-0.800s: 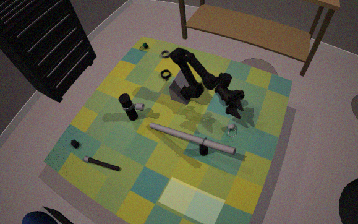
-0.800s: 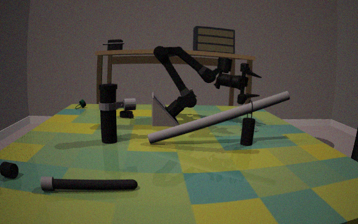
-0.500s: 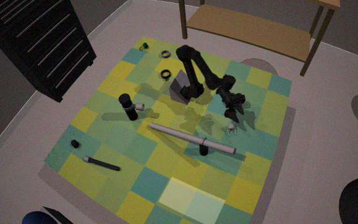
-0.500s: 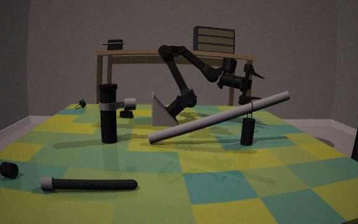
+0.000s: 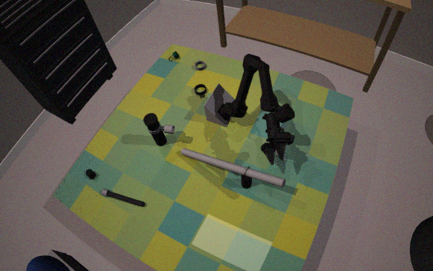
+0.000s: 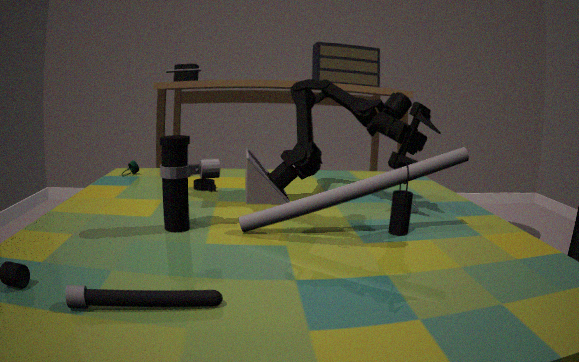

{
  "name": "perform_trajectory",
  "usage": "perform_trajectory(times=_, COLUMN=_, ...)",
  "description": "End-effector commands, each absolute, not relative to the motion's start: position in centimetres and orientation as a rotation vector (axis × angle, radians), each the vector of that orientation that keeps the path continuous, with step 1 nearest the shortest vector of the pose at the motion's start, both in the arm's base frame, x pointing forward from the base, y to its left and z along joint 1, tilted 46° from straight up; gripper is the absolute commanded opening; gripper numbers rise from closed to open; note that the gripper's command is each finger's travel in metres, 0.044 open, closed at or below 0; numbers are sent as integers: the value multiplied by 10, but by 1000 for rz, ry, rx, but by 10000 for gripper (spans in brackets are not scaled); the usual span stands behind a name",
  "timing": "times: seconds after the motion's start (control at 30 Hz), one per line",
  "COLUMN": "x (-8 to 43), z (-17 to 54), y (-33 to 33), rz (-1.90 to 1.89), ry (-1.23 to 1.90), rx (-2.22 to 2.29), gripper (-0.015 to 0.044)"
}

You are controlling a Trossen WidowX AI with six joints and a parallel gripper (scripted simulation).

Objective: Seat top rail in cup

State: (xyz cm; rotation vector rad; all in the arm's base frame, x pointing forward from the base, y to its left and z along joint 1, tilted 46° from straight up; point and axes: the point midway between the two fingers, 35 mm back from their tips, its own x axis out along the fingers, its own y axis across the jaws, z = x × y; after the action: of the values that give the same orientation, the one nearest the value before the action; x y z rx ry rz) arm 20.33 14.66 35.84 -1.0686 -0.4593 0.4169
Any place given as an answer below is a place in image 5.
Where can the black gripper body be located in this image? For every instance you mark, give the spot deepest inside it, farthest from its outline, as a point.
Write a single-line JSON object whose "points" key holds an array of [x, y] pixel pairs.
{"points": [[274, 133]]}

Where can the grey faceted cup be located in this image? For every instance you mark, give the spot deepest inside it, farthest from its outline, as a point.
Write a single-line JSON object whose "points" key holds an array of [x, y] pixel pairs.
{"points": [[166, 128]]}

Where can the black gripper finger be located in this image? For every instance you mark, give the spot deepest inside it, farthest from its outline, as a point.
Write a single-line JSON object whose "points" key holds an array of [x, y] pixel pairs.
{"points": [[270, 155], [280, 147]]}

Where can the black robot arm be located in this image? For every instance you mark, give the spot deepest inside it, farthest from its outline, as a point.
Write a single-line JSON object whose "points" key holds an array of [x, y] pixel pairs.
{"points": [[268, 101]]}

